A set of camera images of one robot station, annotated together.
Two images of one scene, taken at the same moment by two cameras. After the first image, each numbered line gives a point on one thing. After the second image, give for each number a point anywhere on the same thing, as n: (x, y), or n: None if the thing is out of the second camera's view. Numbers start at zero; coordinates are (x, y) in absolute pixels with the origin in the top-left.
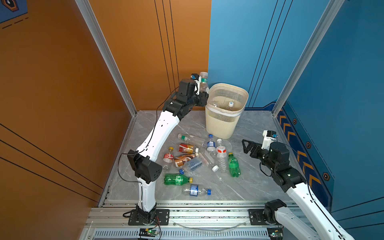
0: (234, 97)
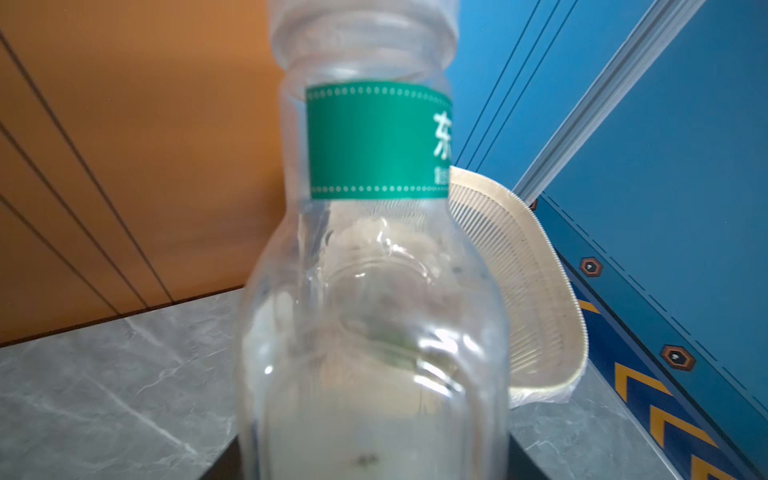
0: (548, 335)
